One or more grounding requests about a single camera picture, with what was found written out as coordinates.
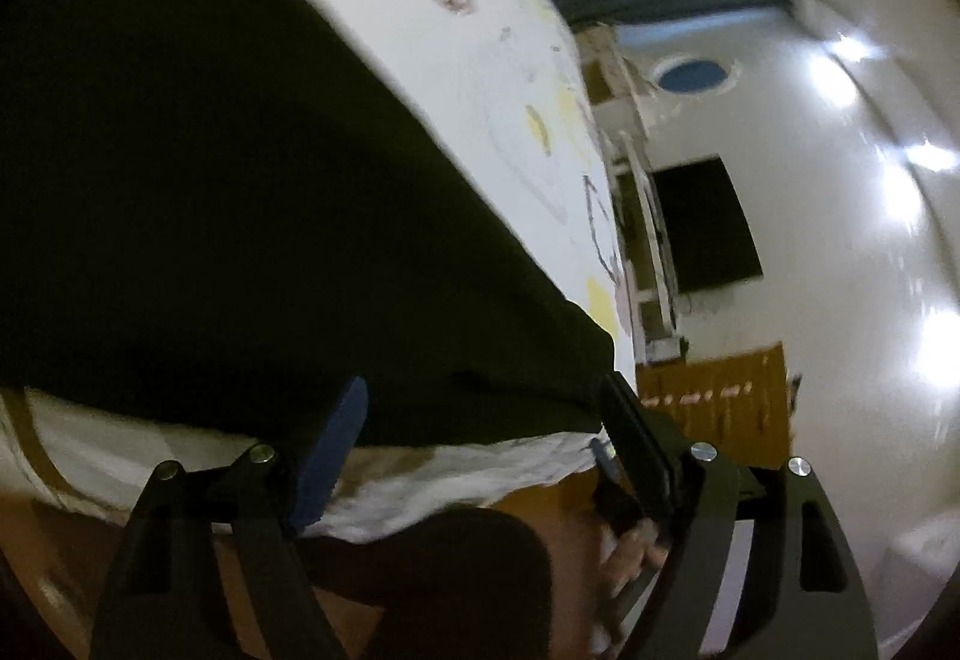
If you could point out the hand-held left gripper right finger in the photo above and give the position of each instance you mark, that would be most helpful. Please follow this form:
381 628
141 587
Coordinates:
637 439

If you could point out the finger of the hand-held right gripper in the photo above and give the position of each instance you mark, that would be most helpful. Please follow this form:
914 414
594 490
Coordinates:
602 459

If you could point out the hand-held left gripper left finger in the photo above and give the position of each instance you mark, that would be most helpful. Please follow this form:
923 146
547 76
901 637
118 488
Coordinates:
330 457

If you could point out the black pants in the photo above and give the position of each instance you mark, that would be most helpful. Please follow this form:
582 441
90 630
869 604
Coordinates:
225 180

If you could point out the brown wooden cabinet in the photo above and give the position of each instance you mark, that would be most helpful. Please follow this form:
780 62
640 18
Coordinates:
720 397

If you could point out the person's leg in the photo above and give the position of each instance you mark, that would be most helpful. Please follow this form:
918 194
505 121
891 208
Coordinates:
450 592

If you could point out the black television screen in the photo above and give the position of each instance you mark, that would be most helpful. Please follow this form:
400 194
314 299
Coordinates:
701 225

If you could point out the printed bed sheet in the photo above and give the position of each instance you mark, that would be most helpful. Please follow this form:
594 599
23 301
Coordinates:
465 67

